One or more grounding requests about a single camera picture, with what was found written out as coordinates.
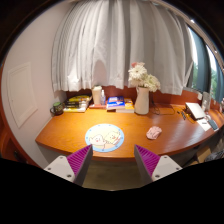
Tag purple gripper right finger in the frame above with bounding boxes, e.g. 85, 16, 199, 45
134, 145, 182, 185

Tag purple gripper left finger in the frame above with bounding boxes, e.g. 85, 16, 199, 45
45, 145, 93, 186

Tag round cartoon mouse pad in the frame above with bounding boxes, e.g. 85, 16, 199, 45
85, 124, 124, 153

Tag dark green mug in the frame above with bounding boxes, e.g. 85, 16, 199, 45
50, 102, 63, 116

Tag stack of books left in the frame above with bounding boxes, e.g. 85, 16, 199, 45
63, 95, 92, 113

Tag white ceramic vase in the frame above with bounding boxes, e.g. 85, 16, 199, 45
134, 87, 149, 115

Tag orange yellow book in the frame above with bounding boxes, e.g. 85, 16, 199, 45
116, 98, 134, 113

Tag white paper sheet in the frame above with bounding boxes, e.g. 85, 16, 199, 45
197, 119, 211, 131

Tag blue book stack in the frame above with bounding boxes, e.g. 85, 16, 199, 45
106, 96, 125, 110

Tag dark smartphone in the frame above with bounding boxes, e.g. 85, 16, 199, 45
208, 119, 218, 130

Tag small sanitizer bottle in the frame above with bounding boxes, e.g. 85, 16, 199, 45
101, 90, 106, 105

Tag white tissue container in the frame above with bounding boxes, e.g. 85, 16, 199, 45
92, 86, 102, 105

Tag white and pink flowers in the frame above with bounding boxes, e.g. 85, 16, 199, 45
128, 62, 160, 92

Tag white curtain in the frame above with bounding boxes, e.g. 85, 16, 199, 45
52, 0, 193, 95

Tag black cable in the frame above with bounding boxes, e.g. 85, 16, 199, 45
150, 101, 177, 116

